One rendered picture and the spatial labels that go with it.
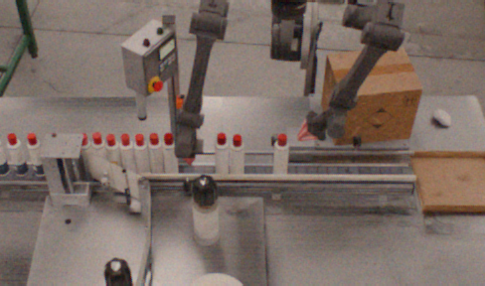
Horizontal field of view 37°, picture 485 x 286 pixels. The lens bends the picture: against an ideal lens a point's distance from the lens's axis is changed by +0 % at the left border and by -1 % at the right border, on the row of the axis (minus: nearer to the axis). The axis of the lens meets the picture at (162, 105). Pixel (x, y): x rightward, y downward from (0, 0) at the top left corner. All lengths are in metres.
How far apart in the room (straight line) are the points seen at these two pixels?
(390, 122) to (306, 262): 0.66
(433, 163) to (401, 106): 0.27
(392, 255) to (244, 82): 1.99
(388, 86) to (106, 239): 1.16
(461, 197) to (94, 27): 2.81
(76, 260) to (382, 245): 1.06
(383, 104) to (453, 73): 1.86
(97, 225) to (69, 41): 2.34
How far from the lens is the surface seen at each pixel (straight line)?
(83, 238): 2.59
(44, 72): 4.57
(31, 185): 2.80
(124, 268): 2.15
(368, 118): 2.81
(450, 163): 2.94
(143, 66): 2.34
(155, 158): 2.64
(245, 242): 2.54
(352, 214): 2.71
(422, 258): 2.65
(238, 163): 2.63
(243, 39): 4.66
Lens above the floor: 2.97
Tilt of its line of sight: 45 degrees down
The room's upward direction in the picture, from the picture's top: 5 degrees counter-clockwise
